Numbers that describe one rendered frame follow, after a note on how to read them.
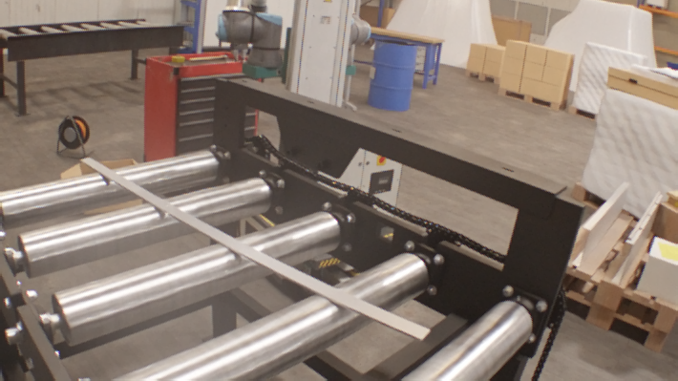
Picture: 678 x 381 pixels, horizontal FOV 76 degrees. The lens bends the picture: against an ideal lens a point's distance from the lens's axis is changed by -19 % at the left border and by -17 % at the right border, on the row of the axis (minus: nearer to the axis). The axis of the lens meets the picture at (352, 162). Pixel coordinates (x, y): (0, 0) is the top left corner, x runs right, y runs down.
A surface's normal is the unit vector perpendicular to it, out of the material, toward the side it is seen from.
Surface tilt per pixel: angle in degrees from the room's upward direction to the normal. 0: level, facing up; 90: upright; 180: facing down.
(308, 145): 90
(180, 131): 90
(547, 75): 90
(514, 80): 90
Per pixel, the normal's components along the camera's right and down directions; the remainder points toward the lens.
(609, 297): -0.66, 0.17
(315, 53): 0.62, 0.32
